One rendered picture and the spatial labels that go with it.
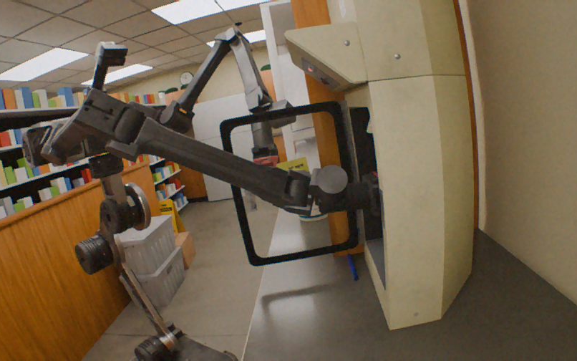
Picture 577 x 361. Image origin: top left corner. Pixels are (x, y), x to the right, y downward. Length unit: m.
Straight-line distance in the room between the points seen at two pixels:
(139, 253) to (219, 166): 2.08
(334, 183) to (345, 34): 0.26
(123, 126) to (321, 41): 0.39
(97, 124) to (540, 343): 0.91
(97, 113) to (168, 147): 0.16
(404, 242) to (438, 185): 0.11
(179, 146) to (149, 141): 0.06
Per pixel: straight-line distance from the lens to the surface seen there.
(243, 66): 1.07
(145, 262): 2.67
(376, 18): 0.52
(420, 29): 0.54
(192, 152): 0.61
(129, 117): 0.64
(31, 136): 1.11
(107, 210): 1.27
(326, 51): 0.50
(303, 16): 0.89
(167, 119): 1.19
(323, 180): 0.58
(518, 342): 0.67
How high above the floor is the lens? 1.39
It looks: 13 degrees down
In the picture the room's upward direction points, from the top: 10 degrees counter-clockwise
